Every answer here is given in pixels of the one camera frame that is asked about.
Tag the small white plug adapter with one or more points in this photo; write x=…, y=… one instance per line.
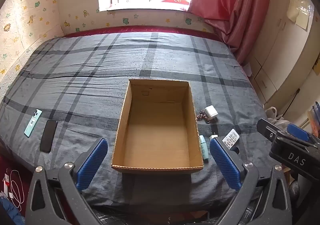
x=214, y=136

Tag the teal smartphone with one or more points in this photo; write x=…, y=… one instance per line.
x=33, y=122

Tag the dark red mattress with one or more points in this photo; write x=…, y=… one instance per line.
x=140, y=29

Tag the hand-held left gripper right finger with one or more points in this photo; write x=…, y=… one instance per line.
x=225, y=165

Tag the blue cloth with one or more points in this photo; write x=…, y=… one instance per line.
x=7, y=208

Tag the paper notes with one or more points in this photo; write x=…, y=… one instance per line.
x=300, y=12

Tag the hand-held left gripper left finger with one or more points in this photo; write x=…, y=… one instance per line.
x=92, y=162

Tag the cream wardrobe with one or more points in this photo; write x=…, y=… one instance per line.
x=280, y=47

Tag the black smartphone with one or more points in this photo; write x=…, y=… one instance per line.
x=48, y=136

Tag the white remote control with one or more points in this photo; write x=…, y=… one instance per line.
x=230, y=138

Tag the grey plaid bed sheet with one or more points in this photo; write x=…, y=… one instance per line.
x=87, y=77

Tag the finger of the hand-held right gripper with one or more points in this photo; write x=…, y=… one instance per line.
x=266, y=128
x=298, y=132

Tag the cardboard box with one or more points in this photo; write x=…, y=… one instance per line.
x=157, y=127

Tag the red cloth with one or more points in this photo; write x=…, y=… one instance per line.
x=5, y=165

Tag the large white charger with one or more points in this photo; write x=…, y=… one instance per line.
x=211, y=112

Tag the teal cosmetic bottle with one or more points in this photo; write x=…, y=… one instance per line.
x=203, y=147

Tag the white plastic bag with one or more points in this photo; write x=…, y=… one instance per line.
x=277, y=121

